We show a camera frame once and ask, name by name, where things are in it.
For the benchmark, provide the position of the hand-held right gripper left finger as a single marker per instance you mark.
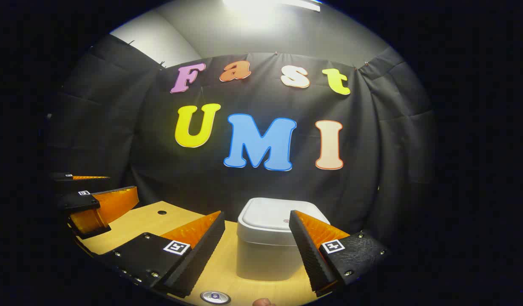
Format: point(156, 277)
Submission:
point(202, 255)

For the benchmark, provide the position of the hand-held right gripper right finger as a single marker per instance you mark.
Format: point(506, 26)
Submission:
point(308, 255)

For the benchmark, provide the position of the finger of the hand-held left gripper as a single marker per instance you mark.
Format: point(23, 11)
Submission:
point(63, 176)
point(112, 204)

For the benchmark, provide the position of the white desktop garbage bin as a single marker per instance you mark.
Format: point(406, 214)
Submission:
point(265, 255)

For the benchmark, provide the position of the blue pop can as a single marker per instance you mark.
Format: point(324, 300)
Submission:
point(215, 297)

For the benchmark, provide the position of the wooden desktop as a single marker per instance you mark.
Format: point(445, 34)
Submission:
point(138, 221)

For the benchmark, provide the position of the black backdrop cloth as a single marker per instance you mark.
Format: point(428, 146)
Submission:
point(159, 148)

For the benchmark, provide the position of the large ceiling light panel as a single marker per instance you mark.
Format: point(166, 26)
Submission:
point(265, 4)

